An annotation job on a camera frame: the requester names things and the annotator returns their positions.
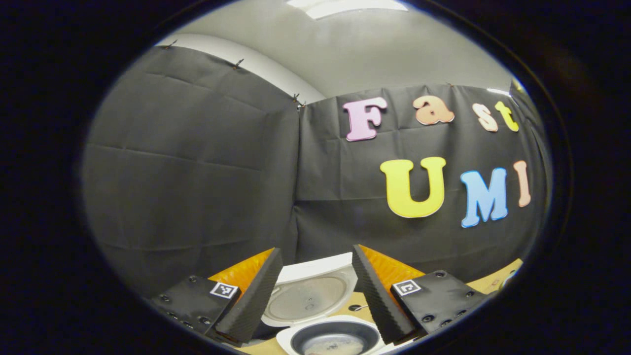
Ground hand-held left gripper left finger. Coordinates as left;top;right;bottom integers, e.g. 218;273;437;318
148;247;284;346

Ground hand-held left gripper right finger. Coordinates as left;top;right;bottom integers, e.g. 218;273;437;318
351;244;491;346

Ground white rice cooker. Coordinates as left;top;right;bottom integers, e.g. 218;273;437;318
249;252;420;355

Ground black backdrop cloth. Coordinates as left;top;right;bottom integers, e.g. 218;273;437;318
81;45;550;299

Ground ceiling light panel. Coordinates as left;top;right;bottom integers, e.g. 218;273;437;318
286;0;410;19

